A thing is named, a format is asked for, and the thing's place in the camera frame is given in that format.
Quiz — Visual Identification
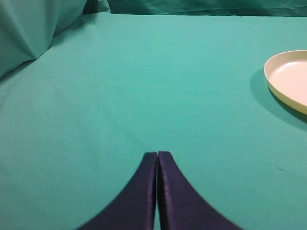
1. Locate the green tablecloth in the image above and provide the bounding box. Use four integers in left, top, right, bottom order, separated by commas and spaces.
0, 13, 307, 230

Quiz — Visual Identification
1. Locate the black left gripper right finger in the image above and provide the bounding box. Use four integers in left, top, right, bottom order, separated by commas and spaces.
157, 151, 241, 230

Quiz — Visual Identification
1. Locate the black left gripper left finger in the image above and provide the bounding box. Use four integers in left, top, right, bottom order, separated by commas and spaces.
79, 152, 157, 230

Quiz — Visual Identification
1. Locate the yellow plastic plate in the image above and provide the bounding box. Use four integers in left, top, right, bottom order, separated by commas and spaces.
264, 50, 307, 114

